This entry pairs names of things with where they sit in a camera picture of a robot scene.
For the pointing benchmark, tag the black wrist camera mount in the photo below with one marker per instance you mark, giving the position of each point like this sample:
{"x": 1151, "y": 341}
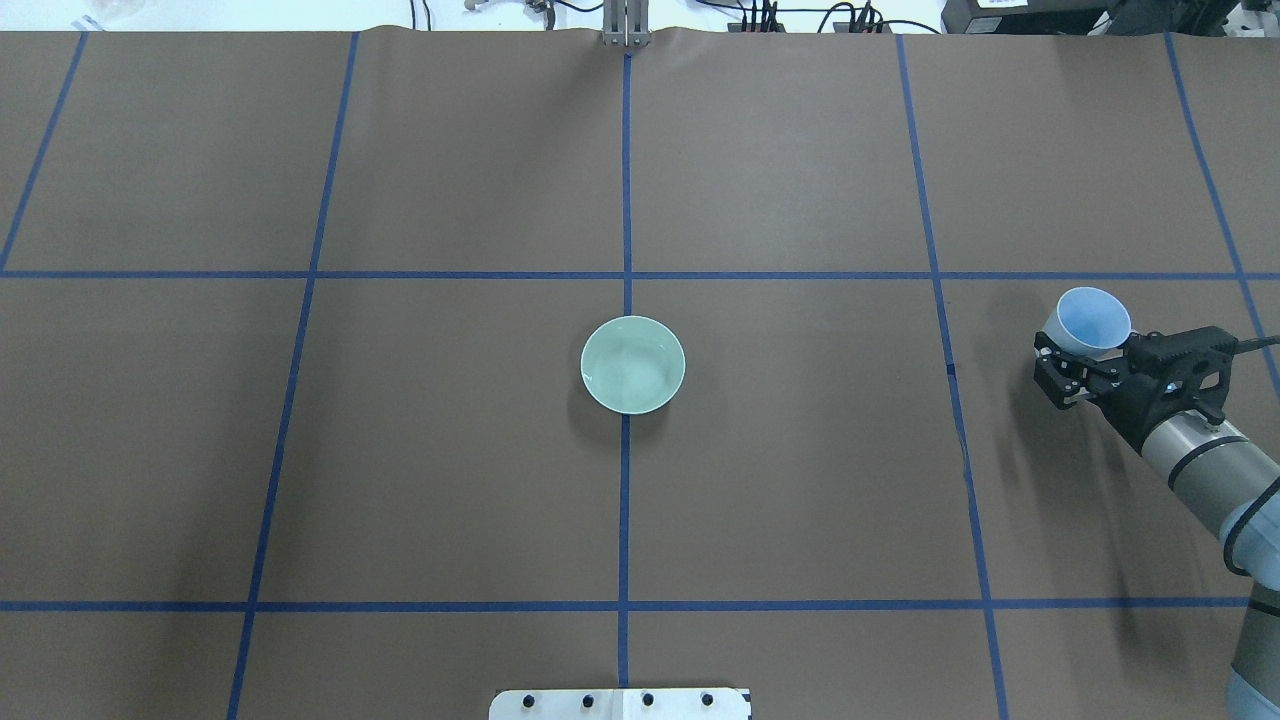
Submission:
{"x": 1186, "y": 366}

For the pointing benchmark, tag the black box device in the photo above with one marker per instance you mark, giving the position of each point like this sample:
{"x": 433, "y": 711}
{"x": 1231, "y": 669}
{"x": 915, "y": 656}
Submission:
{"x": 1021, "y": 17}

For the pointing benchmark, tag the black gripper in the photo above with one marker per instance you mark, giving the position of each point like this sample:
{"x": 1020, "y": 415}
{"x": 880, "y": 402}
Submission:
{"x": 1137, "y": 398}

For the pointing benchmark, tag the aluminium frame post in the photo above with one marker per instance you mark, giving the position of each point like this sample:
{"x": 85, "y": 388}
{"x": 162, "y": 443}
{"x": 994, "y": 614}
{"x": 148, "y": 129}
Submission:
{"x": 625, "y": 23}

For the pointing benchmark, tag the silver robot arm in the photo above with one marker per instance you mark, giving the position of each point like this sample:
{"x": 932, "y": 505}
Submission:
{"x": 1230, "y": 484}

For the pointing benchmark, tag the light green bowl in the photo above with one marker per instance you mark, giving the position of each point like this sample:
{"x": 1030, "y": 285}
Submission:
{"x": 633, "y": 365}

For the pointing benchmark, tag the light blue cup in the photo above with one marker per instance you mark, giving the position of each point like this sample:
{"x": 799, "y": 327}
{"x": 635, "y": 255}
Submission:
{"x": 1091, "y": 316}

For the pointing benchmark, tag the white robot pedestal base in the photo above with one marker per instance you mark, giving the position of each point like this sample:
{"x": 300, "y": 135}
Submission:
{"x": 623, "y": 703}

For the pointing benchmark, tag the orange black adapter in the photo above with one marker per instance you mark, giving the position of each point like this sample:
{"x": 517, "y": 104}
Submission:
{"x": 757, "y": 17}

